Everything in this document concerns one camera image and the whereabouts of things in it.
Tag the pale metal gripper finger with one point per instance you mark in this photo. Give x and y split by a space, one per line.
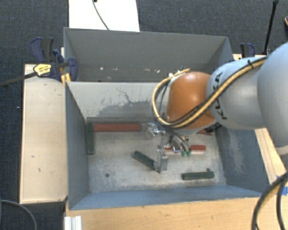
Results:
165 163
159 163

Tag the red-brown flat block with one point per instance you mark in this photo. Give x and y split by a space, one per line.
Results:
117 127
198 148

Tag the grey metal bin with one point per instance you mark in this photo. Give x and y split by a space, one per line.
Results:
122 176

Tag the pale wood flat board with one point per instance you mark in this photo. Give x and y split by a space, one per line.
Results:
43 133

